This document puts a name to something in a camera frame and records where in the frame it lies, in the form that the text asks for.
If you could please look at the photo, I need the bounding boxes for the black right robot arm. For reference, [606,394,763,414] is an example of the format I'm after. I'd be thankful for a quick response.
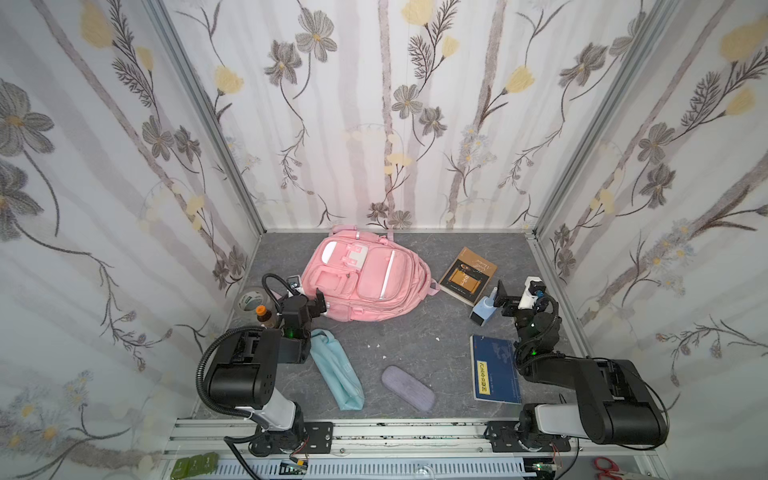
[493,277,670,451]

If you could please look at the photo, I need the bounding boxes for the brown and black book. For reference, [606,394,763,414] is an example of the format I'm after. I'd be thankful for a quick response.
[438,247,498,306]

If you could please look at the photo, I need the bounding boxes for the light blue stamp device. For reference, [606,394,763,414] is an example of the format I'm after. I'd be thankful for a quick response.
[470,287,498,326]

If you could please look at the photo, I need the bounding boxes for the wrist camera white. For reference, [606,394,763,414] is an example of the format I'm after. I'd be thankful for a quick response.
[286,275,304,295]
[518,276,546,309]

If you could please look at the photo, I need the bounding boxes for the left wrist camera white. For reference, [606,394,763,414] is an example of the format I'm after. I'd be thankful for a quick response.
[286,275,304,295]

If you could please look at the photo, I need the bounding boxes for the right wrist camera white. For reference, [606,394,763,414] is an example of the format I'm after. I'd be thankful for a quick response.
[518,276,546,309]

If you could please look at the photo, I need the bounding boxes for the purple glasses case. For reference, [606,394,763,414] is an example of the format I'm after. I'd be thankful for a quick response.
[381,365,436,412]

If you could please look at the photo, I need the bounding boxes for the blue notebook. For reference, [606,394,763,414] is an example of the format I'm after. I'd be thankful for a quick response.
[470,335,522,404]

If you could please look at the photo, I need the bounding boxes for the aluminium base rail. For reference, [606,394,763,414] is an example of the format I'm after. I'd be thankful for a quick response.
[154,418,671,479]

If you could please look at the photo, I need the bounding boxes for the white tape roll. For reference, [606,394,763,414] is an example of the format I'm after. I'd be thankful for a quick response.
[235,287,273,317]

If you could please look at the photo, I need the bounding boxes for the teal pencil pouch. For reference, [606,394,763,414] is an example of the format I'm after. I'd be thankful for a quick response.
[310,329,365,411]

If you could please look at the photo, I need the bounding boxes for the pink student backpack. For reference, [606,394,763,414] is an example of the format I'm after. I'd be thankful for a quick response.
[300,225,439,322]

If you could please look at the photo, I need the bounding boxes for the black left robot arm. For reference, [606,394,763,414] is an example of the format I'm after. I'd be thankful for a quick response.
[195,273,327,457]

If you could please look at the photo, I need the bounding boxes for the orange cap brown bottle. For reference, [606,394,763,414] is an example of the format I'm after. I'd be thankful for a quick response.
[255,305,278,328]

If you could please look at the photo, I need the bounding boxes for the red handled scissors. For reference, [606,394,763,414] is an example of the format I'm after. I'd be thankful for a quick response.
[592,457,624,480]

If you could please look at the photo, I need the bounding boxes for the green connector block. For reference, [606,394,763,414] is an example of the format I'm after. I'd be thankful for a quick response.
[170,452,219,480]

